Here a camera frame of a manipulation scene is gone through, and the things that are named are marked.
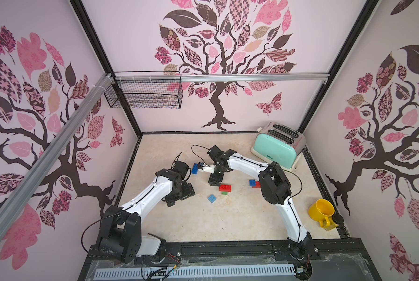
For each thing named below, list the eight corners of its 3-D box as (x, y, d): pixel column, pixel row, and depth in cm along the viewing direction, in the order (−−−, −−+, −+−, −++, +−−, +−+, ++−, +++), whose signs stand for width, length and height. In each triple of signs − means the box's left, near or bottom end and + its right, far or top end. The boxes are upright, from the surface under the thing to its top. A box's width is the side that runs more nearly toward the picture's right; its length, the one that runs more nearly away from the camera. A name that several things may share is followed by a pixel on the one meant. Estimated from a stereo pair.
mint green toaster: (255, 171, 102) (261, 152, 88) (250, 142, 117) (254, 122, 103) (299, 171, 102) (313, 153, 88) (288, 142, 117) (298, 122, 103)
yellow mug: (312, 230, 82) (322, 224, 74) (304, 206, 89) (312, 198, 82) (330, 230, 82) (342, 224, 74) (320, 206, 90) (330, 198, 82)
